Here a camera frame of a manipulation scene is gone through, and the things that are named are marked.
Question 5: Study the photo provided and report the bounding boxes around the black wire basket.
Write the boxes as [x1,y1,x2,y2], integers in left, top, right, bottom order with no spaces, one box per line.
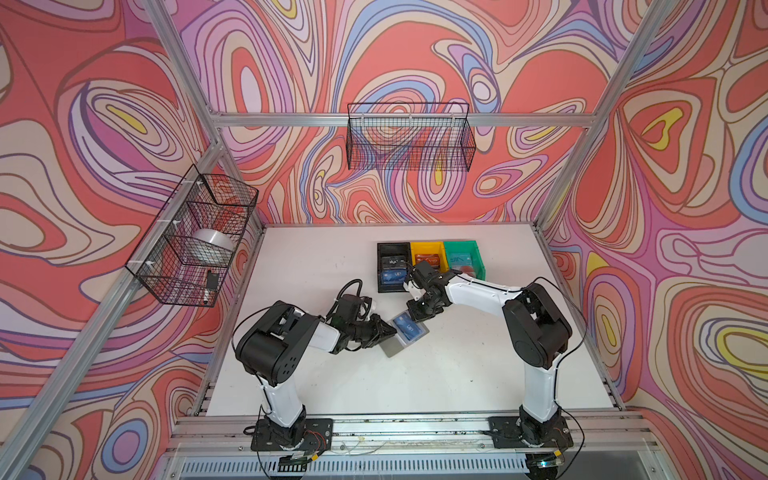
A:
[346,100,477,172]
[125,165,259,308]

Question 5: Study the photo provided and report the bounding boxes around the blue credit card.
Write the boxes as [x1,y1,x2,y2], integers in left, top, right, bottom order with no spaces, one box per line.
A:
[392,312,429,345]

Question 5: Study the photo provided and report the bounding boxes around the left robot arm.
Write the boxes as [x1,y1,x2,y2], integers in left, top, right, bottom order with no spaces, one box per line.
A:
[231,279,397,429]

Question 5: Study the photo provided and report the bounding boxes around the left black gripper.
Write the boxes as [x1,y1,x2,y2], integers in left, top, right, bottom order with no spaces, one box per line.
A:
[344,315,397,350]

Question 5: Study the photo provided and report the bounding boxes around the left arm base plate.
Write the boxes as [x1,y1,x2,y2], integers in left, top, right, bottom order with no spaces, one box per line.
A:
[243,418,334,453]

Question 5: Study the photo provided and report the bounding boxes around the green plastic bin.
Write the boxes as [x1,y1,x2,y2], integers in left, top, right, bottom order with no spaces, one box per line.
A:
[443,240,486,280]

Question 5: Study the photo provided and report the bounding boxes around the grey leather card holder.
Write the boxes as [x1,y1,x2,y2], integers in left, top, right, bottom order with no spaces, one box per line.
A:
[379,311,429,358]

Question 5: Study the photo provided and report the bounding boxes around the black plastic bin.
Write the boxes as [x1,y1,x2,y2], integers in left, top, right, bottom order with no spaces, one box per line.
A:
[376,242,412,293]

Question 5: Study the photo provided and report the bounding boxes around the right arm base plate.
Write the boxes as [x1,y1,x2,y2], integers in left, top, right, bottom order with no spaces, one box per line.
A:
[486,415,574,450]

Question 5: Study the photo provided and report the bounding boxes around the back black wire basket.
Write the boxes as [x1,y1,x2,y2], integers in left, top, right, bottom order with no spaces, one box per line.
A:
[346,100,477,172]

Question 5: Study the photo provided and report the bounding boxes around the left black wire basket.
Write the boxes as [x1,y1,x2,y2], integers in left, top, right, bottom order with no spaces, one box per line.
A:
[125,165,259,308]

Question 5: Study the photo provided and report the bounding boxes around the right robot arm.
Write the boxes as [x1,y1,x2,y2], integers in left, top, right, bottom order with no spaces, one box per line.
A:
[405,261,573,450]

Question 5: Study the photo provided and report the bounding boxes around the yellow plastic bin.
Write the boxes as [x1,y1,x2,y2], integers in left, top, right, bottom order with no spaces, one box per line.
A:
[410,241,450,273]

